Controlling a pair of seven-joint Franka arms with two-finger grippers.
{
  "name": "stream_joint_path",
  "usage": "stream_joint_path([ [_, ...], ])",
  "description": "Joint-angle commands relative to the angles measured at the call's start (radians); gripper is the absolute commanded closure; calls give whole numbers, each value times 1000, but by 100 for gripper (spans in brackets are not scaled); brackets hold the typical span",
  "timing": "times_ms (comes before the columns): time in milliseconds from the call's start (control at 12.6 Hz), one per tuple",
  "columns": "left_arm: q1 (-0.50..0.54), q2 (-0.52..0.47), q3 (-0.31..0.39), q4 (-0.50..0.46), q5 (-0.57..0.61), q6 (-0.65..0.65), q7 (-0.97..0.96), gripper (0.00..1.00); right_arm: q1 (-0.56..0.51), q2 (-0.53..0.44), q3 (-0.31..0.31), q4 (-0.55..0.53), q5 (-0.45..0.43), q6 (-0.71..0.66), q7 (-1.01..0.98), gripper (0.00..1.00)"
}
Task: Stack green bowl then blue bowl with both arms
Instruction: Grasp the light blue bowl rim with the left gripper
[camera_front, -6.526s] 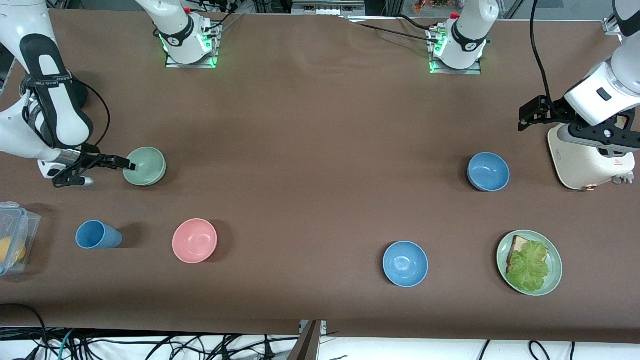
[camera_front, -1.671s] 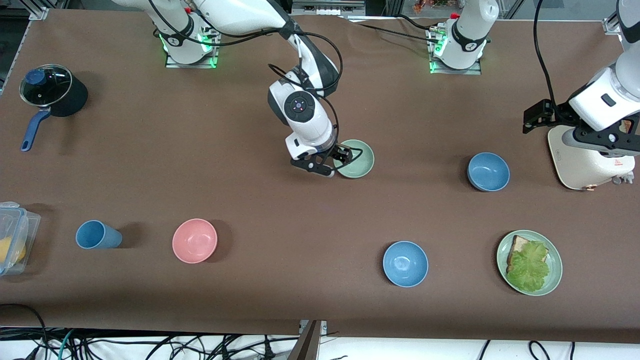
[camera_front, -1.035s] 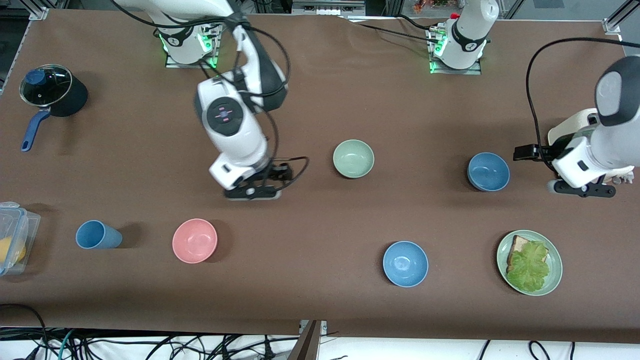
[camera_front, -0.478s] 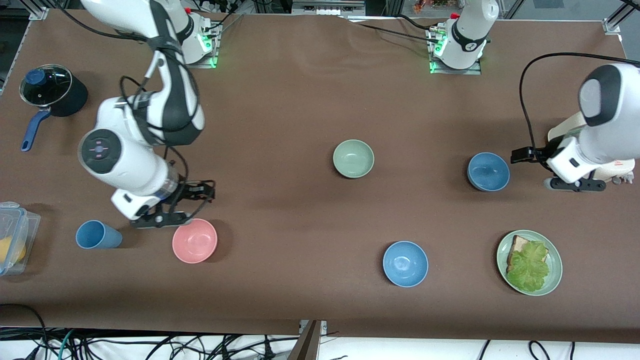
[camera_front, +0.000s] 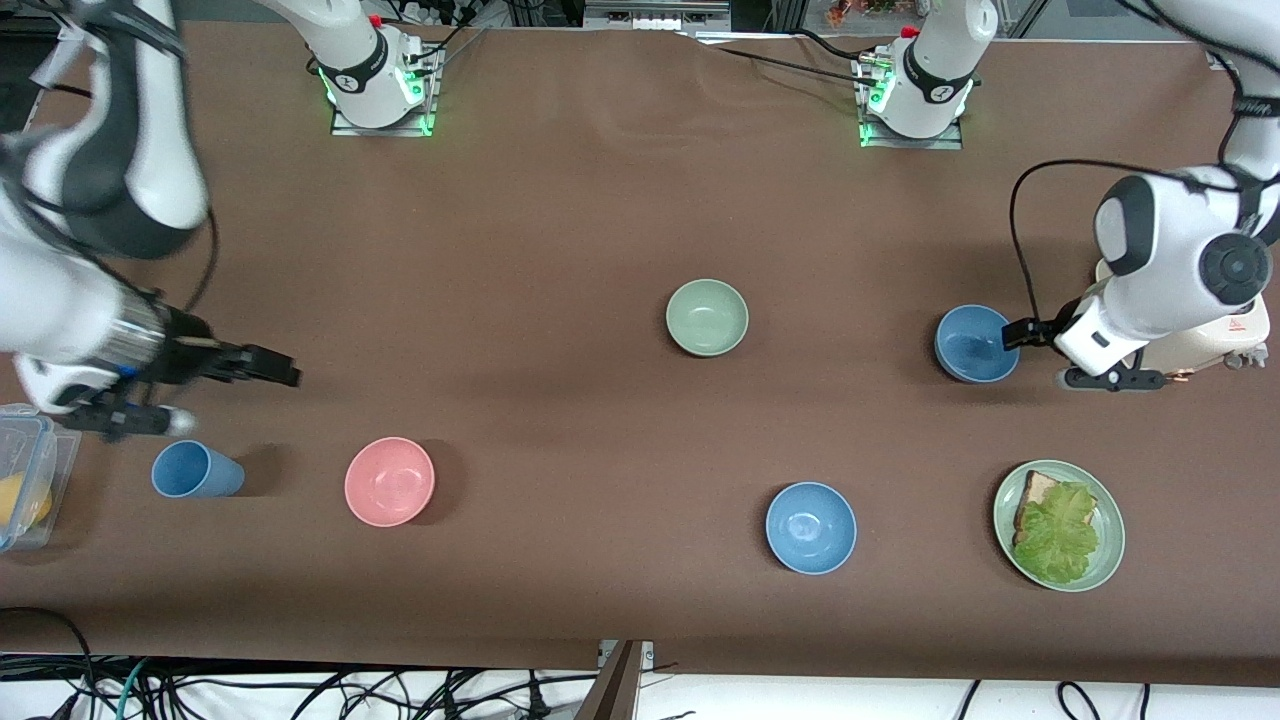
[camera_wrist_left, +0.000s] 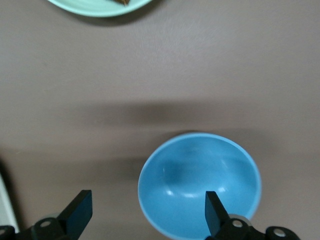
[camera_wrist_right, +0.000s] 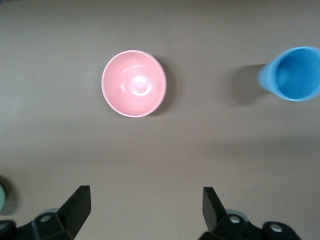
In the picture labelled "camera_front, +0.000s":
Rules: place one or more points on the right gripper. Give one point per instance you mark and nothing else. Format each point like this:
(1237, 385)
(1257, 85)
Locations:
(192, 357)

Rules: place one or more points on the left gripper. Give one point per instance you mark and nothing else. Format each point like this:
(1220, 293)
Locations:
(1040, 330)

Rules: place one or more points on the blue bowl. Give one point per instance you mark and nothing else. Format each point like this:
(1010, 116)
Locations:
(970, 345)
(811, 528)

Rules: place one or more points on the green bowl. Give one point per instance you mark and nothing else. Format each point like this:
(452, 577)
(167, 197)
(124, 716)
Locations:
(707, 318)

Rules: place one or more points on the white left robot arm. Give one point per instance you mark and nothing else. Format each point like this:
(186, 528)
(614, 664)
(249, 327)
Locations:
(1170, 240)

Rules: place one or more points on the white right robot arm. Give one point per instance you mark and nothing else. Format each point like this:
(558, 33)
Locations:
(60, 300)

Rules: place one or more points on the pink bowl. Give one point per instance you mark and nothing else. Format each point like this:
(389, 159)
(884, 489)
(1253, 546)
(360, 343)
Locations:
(390, 482)

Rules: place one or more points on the blue cup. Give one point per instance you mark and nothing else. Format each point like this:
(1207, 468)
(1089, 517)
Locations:
(190, 470)

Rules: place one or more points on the toast slice on plate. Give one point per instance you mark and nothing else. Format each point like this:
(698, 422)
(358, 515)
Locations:
(1035, 490)

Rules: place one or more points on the cream white toaster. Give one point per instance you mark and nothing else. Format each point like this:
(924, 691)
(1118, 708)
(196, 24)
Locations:
(1210, 348)

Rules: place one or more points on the green lettuce leaf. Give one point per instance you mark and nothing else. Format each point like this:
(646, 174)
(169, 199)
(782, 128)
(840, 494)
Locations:
(1055, 535)

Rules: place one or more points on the clear plastic container blue lid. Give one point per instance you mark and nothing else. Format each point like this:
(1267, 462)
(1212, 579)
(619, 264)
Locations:
(55, 460)

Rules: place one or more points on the green plate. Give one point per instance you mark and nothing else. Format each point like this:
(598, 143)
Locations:
(1110, 560)

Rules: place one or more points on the yellow food in container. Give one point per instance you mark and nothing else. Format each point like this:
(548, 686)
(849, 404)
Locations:
(20, 500)

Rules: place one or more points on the brown table cover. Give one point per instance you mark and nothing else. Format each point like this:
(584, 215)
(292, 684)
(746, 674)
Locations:
(500, 250)

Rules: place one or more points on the grey power strip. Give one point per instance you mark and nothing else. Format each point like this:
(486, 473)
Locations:
(655, 12)

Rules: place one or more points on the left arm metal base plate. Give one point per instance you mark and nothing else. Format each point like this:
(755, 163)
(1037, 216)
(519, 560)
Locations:
(900, 143)

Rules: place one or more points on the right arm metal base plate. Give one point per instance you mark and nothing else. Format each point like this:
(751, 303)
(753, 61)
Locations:
(350, 128)

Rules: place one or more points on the metal table edge bracket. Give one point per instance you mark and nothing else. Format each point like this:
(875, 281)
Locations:
(645, 652)

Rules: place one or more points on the dark metal post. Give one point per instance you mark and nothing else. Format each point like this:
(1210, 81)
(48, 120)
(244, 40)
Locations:
(610, 695)

